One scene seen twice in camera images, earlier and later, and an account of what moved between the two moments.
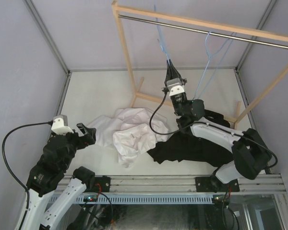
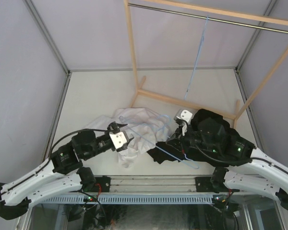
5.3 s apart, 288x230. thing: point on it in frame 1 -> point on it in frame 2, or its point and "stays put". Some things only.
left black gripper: (84, 140) -> (114, 125)
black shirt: (185, 146) stays put
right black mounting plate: (209, 184) stays put
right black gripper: (171, 74) -> (179, 140)
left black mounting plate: (102, 184) stays put
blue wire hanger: (160, 35) -> (197, 166)
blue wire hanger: (218, 63) -> (198, 59)
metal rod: (233, 36) -> (216, 19)
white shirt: (127, 132) stays put
